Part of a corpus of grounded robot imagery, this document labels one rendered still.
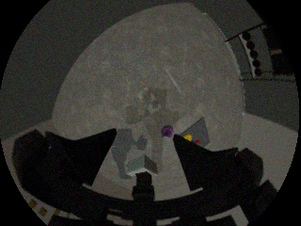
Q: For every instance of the purple gear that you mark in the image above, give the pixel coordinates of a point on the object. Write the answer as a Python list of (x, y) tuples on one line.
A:
[(167, 131)]

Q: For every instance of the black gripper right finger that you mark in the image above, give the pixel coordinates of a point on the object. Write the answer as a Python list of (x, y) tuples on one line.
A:
[(197, 162)]

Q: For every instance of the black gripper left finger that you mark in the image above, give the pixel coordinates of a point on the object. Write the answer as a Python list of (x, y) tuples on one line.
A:
[(85, 155)]

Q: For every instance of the yellow gear with black stripe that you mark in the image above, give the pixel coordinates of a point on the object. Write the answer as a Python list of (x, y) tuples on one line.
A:
[(189, 137)]

